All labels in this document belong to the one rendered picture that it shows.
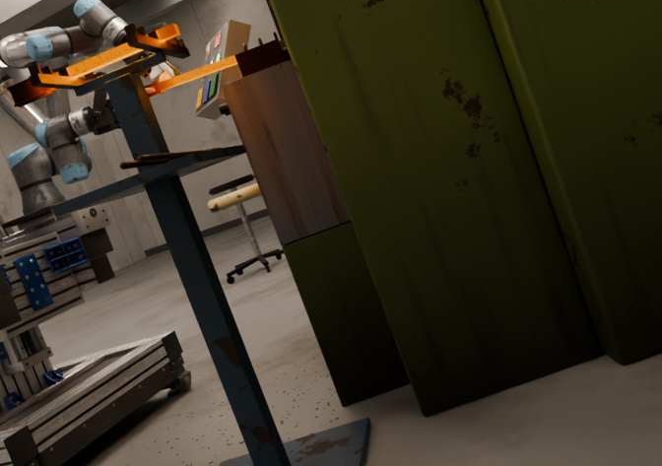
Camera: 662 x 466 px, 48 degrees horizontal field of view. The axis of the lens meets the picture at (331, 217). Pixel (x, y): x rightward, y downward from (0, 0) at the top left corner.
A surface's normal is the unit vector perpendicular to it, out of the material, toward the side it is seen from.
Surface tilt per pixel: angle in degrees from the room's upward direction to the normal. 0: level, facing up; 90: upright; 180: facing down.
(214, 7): 90
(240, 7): 90
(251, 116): 90
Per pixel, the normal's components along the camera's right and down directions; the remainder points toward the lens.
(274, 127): 0.00, 0.10
